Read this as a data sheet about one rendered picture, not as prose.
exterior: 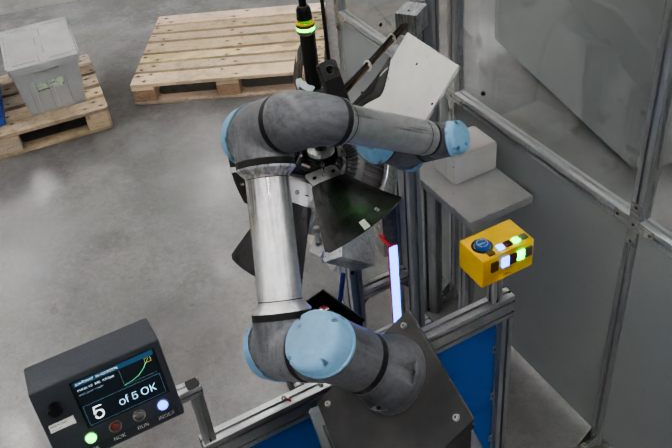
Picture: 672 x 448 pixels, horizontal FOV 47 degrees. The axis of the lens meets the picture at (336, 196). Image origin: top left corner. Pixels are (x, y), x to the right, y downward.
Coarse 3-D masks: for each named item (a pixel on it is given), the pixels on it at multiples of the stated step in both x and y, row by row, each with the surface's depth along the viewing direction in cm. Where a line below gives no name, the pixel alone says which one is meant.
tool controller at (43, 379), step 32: (64, 352) 158; (96, 352) 156; (128, 352) 154; (160, 352) 156; (32, 384) 150; (64, 384) 149; (96, 384) 152; (128, 384) 155; (160, 384) 158; (64, 416) 151; (128, 416) 157; (160, 416) 160
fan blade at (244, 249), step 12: (300, 216) 213; (300, 228) 213; (300, 240) 213; (240, 252) 217; (252, 252) 215; (300, 252) 212; (240, 264) 217; (252, 264) 215; (300, 264) 212; (300, 276) 211
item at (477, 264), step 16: (512, 224) 201; (464, 240) 198; (496, 240) 197; (528, 240) 196; (464, 256) 198; (480, 256) 193; (496, 256) 192; (528, 256) 199; (480, 272) 194; (496, 272) 196; (512, 272) 199
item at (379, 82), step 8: (384, 64) 206; (384, 72) 196; (376, 80) 197; (384, 80) 191; (368, 88) 198; (376, 88) 192; (360, 96) 199; (368, 96) 193; (376, 96) 189; (360, 104) 194
